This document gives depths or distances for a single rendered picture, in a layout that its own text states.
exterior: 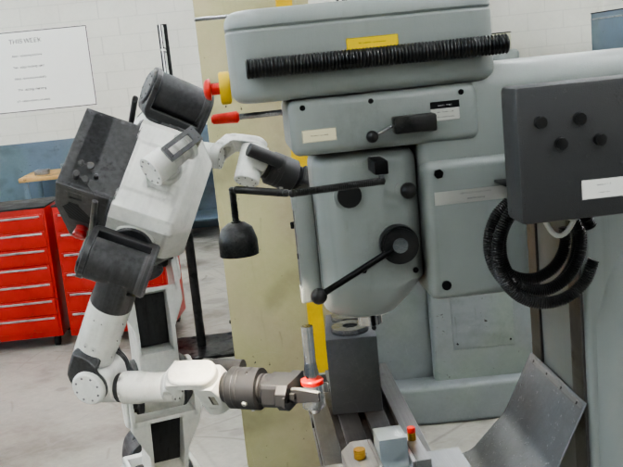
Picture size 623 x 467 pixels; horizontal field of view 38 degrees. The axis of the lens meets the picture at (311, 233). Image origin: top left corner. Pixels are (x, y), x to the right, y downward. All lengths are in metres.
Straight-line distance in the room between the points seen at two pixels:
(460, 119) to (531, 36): 9.65
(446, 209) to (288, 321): 1.98
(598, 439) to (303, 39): 0.91
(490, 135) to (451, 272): 0.26
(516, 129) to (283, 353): 2.33
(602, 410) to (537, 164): 0.55
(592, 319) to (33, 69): 9.62
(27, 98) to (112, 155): 8.97
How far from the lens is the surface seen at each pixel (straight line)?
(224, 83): 1.68
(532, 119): 1.41
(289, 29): 1.58
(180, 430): 2.50
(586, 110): 1.44
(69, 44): 10.87
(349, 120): 1.61
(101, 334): 1.98
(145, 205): 1.96
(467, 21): 1.63
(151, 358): 2.35
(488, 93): 1.66
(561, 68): 1.71
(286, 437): 3.73
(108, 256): 1.90
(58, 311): 6.63
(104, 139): 2.03
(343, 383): 2.18
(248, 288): 3.53
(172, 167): 1.89
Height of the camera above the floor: 1.79
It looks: 11 degrees down
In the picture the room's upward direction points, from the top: 6 degrees counter-clockwise
